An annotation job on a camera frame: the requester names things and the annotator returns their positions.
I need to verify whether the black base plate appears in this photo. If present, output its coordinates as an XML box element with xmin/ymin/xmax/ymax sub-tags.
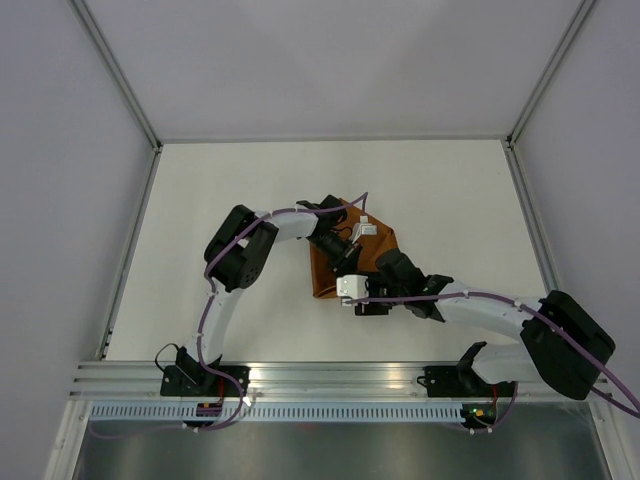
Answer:
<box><xmin>416</xmin><ymin>365</ymin><xmax>515</xmax><ymax>398</ymax></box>
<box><xmin>160</xmin><ymin>365</ymin><xmax>250</xmax><ymax>398</ymax></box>

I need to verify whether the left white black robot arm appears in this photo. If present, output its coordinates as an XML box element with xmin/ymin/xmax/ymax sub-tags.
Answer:
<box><xmin>163</xmin><ymin>194</ymin><xmax>367</xmax><ymax>396</ymax></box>

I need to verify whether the left aluminium frame post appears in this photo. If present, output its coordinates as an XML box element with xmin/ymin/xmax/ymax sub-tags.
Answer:
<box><xmin>68</xmin><ymin>0</ymin><xmax>162</xmax><ymax>152</ymax></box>

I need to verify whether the aluminium front rail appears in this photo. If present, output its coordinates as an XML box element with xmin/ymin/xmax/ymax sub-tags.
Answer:
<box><xmin>69</xmin><ymin>360</ymin><xmax>614</xmax><ymax>401</ymax></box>

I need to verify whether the white slotted cable duct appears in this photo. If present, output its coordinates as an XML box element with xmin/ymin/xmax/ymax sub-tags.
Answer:
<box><xmin>90</xmin><ymin>402</ymin><xmax>464</xmax><ymax>423</ymax></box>

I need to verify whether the brown cloth napkin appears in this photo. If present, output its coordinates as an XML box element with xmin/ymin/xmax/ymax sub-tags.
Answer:
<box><xmin>310</xmin><ymin>206</ymin><xmax>398</xmax><ymax>300</ymax></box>

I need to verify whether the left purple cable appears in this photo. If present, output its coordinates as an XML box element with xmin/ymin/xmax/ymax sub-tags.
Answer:
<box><xmin>87</xmin><ymin>192</ymin><xmax>371</xmax><ymax>441</ymax></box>

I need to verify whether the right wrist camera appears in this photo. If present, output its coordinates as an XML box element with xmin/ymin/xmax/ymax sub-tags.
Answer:
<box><xmin>336</xmin><ymin>274</ymin><xmax>369</xmax><ymax>306</ymax></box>

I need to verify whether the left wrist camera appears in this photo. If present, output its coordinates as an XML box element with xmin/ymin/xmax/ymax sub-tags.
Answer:
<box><xmin>350</xmin><ymin>215</ymin><xmax>378</xmax><ymax>243</ymax></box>

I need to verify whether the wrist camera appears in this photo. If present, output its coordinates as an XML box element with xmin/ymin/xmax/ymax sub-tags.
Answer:
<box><xmin>336</xmin><ymin>274</ymin><xmax>369</xmax><ymax>306</ymax></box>
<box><xmin>350</xmin><ymin>215</ymin><xmax>378</xmax><ymax>243</ymax></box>

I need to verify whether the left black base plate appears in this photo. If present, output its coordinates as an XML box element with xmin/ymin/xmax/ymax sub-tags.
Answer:
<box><xmin>160</xmin><ymin>365</ymin><xmax>250</xmax><ymax>398</ymax></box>

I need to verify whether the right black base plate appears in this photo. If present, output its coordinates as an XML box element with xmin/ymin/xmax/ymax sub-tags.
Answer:
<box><xmin>416</xmin><ymin>365</ymin><xmax>515</xmax><ymax>398</ymax></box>

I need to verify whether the right aluminium frame post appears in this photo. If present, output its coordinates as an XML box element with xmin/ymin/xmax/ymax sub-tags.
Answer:
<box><xmin>503</xmin><ymin>0</ymin><xmax>599</xmax><ymax>150</ymax></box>

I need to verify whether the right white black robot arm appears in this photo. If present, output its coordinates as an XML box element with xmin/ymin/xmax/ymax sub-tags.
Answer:
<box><xmin>336</xmin><ymin>249</ymin><xmax>615</xmax><ymax>400</ymax></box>

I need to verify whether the aluminium frame post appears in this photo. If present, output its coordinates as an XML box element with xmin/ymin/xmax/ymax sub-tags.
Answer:
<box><xmin>68</xmin><ymin>0</ymin><xmax>162</xmax><ymax>152</ymax></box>
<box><xmin>503</xmin><ymin>0</ymin><xmax>599</xmax><ymax>150</ymax></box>

